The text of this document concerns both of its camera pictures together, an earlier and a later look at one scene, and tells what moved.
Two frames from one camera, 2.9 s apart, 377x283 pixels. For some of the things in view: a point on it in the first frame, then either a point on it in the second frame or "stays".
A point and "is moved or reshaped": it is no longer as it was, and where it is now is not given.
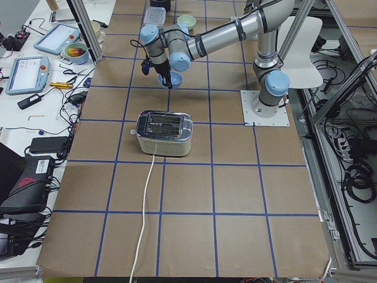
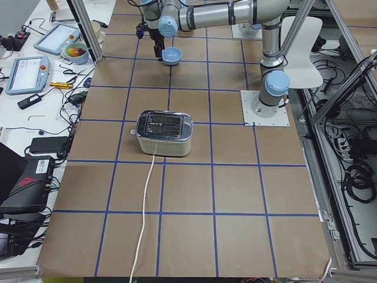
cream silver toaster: x=164 y=132 stays
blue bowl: x=176 y=79 is moved or reshaped
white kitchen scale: x=62 y=15 stays
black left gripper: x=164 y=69 -> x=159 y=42
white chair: x=300 y=65 stays
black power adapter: x=29 y=101 stays
